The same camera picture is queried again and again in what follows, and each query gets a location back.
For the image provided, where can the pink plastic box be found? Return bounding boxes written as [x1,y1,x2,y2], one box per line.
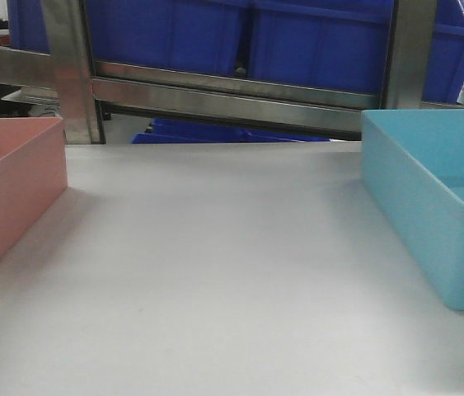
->
[0,117,68,259]

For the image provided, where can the blue crate far right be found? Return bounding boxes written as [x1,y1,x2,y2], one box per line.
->
[423,1,464,104]

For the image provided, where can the blue bins under shelf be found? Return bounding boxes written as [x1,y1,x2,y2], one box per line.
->
[130,118,329,144]

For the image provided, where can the stainless steel shelf rack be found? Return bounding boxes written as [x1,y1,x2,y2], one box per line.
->
[0,0,438,145]

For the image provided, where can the light blue plastic box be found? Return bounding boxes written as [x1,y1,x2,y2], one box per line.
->
[361,109,464,311]

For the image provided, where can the blue crate far left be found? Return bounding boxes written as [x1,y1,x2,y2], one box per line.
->
[7,0,50,54]

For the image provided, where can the blue crate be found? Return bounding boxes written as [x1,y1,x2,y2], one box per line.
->
[86,1,250,76]
[423,1,464,104]
[248,1,394,95]
[7,0,50,54]

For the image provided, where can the blue crate centre right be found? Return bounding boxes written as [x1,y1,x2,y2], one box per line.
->
[248,1,394,95]

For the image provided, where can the blue crate centre left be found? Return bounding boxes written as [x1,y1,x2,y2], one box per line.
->
[86,1,250,76]

